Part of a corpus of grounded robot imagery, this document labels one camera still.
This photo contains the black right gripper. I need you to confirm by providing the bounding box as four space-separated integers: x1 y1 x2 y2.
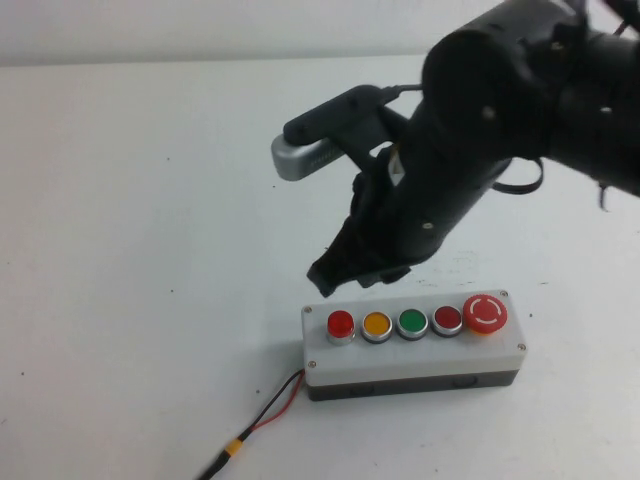
305 112 516 299

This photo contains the yellow push button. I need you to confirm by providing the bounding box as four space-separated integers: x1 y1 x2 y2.
361 311 393 345

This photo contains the green push button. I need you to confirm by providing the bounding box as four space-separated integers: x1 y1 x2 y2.
396 307 429 341

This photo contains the grey push-button control box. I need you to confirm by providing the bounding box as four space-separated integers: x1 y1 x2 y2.
301 288 527 403

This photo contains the dark red push button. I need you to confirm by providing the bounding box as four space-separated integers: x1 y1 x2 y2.
431 305 464 337

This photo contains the red emergency stop mushroom button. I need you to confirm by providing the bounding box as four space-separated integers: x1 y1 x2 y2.
462 294 509 336

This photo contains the red indicator lamp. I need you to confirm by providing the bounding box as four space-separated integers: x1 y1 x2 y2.
326 310 357 347

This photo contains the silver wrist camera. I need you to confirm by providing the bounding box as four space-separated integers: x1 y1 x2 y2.
270 134 347 180

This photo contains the thin red wire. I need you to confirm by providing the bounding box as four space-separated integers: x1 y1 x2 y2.
244 371 305 437

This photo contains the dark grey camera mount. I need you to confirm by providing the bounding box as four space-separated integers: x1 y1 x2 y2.
282 85 409 174

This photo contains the thin black wire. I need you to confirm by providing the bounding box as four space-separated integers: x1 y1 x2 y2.
238 369 304 443

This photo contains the black camera cable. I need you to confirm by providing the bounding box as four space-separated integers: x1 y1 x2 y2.
382 83 426 104

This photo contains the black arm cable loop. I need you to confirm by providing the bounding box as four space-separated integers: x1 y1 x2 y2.
491 156 545 198

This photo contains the black sleeved cable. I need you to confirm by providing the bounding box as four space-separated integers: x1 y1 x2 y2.
196 449 230 480

